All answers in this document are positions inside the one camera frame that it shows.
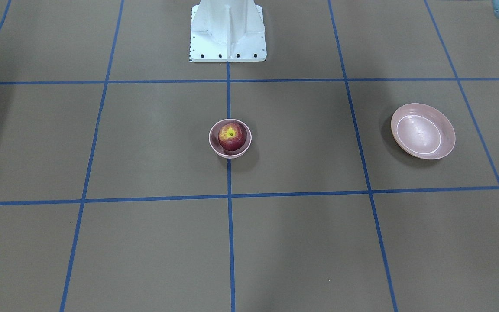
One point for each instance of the pink plate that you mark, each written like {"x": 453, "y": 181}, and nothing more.
{"x": 423, "y": 131}

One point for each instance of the red apple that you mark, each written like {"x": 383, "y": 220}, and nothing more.
{"x": 231, "y": 136}

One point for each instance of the white pedestal base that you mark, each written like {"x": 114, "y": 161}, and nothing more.
{"x": 227, "y": 31}

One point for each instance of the pink bowl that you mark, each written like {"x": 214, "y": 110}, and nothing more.
{"x": 213, "y": 140}

